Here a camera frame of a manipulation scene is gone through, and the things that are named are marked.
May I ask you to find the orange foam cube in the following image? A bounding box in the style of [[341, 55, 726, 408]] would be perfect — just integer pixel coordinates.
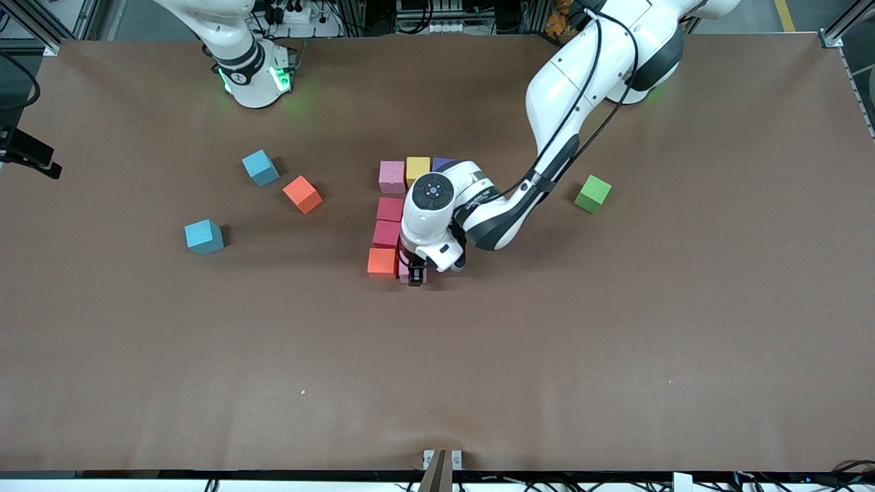
[[367, 247, 400, 280], [282, 175, 324, 215]]

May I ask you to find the dented pink foam cube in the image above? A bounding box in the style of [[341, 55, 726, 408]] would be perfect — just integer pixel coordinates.
[[379, 161, 407, 195]]

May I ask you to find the brown table cover sheet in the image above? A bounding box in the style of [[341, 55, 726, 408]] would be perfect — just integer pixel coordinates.
[[0, 33, 875, 474]]

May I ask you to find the green foam cube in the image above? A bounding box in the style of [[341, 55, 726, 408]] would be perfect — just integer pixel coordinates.
[[574, 174, 613, 215]]

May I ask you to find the dented blue foam cube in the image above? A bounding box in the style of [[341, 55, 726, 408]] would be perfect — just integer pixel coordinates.
[[241, 149, 281, 188]]

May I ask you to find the brown wooden stick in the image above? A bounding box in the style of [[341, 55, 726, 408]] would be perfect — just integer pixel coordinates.
[[417, 449, 457, 492]]

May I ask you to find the white vented device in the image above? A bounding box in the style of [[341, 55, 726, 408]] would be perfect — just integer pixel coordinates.
[[393, 0, 474, 35]]

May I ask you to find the bag of orange items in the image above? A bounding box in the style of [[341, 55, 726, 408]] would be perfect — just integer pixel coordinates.
[[545, 0, 574, 36]]

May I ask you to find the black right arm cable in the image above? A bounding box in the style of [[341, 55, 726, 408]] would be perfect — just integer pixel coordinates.
[[0, 51, 42, 131]]

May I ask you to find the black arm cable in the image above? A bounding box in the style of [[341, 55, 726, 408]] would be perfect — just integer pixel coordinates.
[[502, 7, 640, 199], [0, 51, 42, 131]]

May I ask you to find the aluminium frame profile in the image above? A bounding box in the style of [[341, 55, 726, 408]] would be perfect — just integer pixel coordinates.
[[0, 0, 64, 57], [817, 0, 875, 49]]

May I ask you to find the small metal bracket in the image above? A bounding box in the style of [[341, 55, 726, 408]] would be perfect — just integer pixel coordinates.
[[422, 449, 463, 472]]

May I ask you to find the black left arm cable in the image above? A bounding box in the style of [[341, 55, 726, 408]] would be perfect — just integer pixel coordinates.
[[502, 7, 640, 199]]

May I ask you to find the metal table edge rail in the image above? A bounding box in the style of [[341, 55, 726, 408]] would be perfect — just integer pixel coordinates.
[[835, 46, 875, 141]]

